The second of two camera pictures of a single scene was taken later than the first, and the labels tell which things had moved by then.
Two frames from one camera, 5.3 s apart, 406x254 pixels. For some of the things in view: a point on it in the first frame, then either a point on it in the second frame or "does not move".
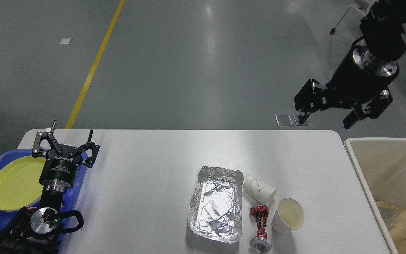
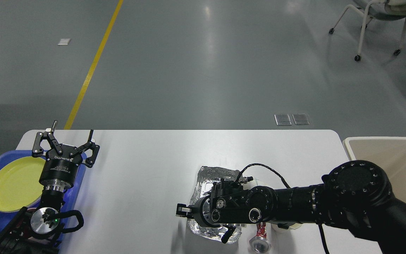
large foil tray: [215, 211] does not move
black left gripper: [59, 171] does not move
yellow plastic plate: [17, 183] does not move
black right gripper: [361, 77] to [205, 211]
